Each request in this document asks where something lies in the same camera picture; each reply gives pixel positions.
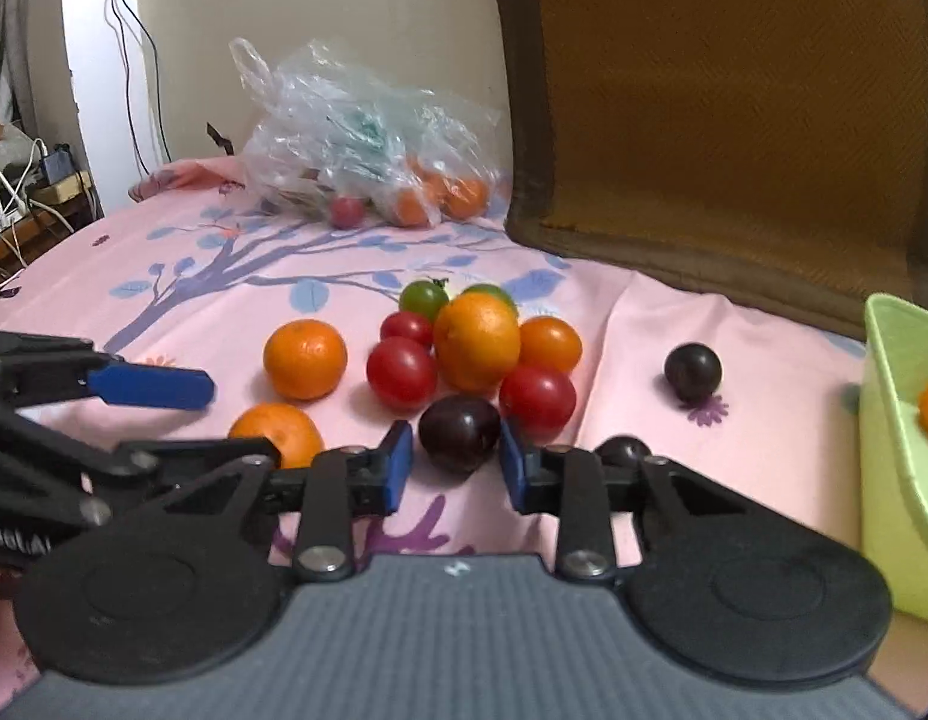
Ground brown woven seat cushion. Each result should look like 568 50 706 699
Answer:
483 0 928 342

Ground white cables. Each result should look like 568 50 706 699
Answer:
0 136 52 271

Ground pink floral bedsheet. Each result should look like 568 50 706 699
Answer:
0 157 928 720

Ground light green plastic basket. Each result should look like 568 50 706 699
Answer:
858 292 928 625

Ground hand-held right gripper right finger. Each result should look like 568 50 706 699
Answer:
500 416 803 584

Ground wooden shelf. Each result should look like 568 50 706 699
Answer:
0 172 97 271

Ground grey curtain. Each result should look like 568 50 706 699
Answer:
0 0 64 128

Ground green tomato with dark stem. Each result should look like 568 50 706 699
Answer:
399 279 450 322

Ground black hanging cables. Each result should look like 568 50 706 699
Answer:
100 0 172 175

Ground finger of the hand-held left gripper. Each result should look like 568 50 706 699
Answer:
0 406 165 532
0 330 216 412

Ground yellow lemon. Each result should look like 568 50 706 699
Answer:
432 291 522 393

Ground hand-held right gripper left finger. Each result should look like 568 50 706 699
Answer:
126 420 415 584

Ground dark purple plum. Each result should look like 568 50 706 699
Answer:
664 343 723 403
419 394 504 475
595 435 652 470

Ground clear plastic bag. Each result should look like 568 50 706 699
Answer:
229 37 504 230

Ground small red tomato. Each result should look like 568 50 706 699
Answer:
380 310 435 347

